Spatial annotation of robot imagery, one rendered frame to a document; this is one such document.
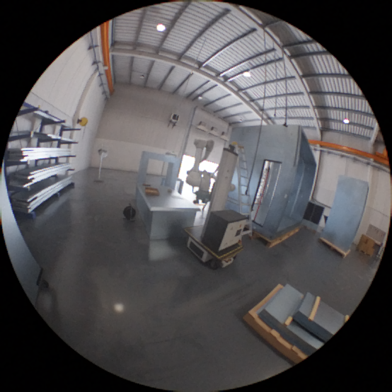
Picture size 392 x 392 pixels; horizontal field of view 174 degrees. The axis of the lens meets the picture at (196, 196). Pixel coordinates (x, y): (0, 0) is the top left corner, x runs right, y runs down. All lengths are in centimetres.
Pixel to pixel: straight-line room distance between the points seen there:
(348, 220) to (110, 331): 700
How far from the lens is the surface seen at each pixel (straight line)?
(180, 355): 141
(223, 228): 173
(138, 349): 140
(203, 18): 743
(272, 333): 164
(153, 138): 1192
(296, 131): 370
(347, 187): 671
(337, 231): 661
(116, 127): 1197
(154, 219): 222
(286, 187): 333
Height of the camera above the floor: 139
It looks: 12 degrees down
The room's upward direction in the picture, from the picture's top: 13 degrees clockwise
